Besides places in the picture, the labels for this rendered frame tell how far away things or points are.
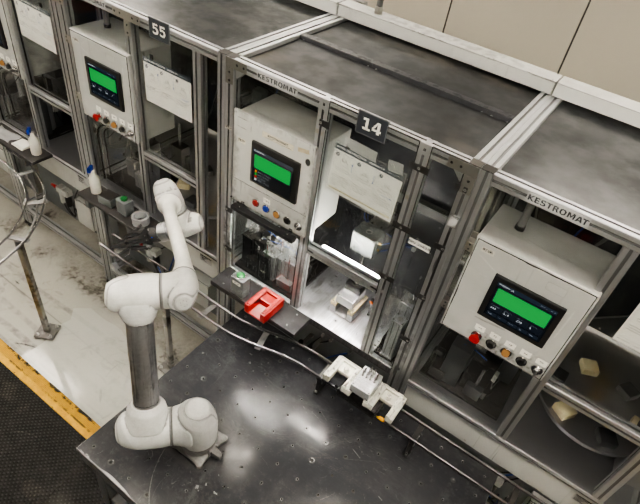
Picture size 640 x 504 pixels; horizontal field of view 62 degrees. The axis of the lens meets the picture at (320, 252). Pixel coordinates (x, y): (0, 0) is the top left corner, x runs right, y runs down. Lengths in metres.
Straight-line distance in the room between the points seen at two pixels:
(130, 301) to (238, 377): 0.88
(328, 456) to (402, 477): 0.33
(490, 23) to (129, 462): 4.62
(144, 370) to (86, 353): 1.59
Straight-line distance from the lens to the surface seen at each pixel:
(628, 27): 5.26
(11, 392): 3.65
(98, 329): 3.82
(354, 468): 2.50
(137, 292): 1.97
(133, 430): 2.29
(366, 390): 2.41
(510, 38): 5.48
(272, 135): 2.19
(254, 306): 2.63
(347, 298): 2.59
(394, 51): 2.59
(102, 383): 3.56
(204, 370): 2.70
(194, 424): 2.26
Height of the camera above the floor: 2.88
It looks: 41 degrees down
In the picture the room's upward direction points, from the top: 10 degrees clockwise
